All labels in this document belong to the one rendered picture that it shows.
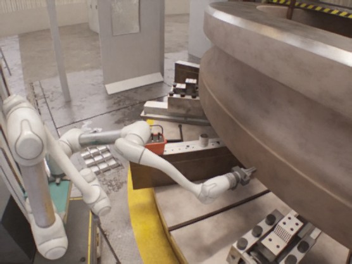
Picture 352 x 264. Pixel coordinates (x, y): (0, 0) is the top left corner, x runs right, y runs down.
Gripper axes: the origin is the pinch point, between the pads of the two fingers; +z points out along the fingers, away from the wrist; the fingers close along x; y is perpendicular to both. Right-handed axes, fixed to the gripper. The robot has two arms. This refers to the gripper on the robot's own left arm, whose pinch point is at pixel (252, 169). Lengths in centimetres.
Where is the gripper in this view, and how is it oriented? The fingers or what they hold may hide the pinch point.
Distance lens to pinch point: 158.8
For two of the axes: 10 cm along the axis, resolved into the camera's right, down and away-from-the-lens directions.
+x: -4.7, -5.1, 7.2
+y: 0.3, -8.3, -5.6
